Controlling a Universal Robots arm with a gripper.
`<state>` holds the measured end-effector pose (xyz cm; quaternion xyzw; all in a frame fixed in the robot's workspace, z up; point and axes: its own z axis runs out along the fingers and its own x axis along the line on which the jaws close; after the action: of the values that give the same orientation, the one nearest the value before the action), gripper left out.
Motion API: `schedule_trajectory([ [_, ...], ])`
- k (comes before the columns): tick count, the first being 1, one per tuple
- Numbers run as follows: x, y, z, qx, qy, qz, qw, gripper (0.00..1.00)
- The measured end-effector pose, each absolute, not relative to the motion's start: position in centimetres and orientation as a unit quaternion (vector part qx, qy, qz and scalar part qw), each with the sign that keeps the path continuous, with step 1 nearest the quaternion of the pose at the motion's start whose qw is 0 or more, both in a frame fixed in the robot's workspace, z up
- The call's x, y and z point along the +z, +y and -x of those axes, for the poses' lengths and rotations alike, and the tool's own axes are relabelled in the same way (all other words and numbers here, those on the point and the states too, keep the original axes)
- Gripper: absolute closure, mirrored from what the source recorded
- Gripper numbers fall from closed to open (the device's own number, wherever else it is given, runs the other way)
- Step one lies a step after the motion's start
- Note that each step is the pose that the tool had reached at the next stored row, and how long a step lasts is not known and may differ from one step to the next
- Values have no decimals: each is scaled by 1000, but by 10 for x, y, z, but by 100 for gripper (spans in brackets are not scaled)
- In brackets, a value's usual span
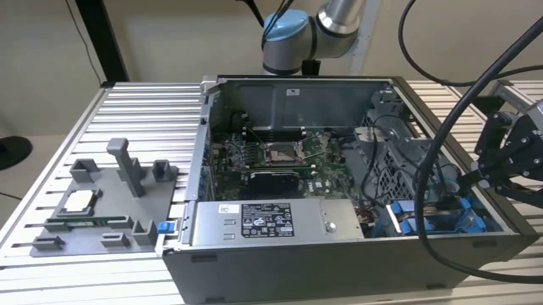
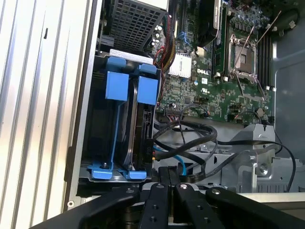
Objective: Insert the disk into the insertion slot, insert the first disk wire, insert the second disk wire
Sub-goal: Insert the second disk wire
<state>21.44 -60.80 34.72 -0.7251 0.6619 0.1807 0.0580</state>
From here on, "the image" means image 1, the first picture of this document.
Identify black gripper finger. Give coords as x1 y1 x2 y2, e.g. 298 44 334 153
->
479 175 543 205
460 111 516 187

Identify blue disk wire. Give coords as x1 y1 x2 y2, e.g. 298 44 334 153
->
426 165 463 206

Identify grey metal disk cage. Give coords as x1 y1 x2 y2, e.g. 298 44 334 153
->
343 107 463 204

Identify green motherboard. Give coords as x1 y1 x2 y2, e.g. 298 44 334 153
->
210 126 362 203

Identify metal socket cover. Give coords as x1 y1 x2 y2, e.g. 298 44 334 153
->
298 132 332 160

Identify CPU socket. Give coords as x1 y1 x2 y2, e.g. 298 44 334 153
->
263 142 307 163

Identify black graphics card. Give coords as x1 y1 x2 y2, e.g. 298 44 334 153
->
248 170 300 194

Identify socket locking lever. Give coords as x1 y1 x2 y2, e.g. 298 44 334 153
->
248 128 274 147

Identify dark grey PC case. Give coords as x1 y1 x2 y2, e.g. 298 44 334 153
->
163 75 539 302

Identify silver power supply unit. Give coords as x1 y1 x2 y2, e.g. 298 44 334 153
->
188 199 366 247

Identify grey parts rack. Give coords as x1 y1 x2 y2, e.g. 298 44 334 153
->
29 138 179 258

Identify green RAM stick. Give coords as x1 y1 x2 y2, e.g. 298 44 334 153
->
47 217 128 227

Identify silver CPU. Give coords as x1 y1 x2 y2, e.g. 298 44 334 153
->
63 192 95 213

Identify black round floor base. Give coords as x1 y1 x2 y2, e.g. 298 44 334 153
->
0 135 33 170

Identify aluminium profile rail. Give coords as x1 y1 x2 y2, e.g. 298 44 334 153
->
487 80 543 111

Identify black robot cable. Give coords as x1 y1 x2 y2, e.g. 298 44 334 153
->
411 17 543 284
398 0 543 87

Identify thin black case cable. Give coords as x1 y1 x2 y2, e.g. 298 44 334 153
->
363 114 419 204

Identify coloured power supply wires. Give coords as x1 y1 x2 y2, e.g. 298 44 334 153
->
355 205 383 228

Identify white wall cable duct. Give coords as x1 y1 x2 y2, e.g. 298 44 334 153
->
347 0 382 76

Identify black wall cables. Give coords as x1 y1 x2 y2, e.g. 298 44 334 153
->
236 0 294 29

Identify black upright post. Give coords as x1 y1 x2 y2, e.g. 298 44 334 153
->
76 0 131 83

